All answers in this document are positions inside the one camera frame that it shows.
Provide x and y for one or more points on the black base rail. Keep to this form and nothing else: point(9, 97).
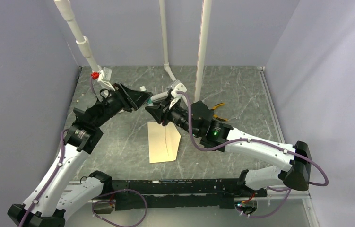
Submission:
point(138, 194)

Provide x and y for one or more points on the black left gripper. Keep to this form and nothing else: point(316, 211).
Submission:
point(133, 99)

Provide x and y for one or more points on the white green glue stick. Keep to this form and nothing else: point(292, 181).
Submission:
point(148, 95)

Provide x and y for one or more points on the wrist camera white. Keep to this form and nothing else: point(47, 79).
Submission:
point(103, 78)
point(176, 86)

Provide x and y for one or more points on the tan paper envelope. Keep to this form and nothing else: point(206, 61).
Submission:
point(163, 142)

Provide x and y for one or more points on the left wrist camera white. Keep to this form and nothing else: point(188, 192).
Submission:
point(103, 78)

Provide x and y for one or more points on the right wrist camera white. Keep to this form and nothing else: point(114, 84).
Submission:
point(176, 86)

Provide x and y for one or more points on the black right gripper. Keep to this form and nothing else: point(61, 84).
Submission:
point(160, 112)

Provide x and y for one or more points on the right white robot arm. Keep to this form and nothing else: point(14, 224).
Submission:
point(290, 165)

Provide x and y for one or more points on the yellow handled pliers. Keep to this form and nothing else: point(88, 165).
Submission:
point(218, 115)

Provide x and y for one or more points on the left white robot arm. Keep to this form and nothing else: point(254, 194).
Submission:
point(48, 205)

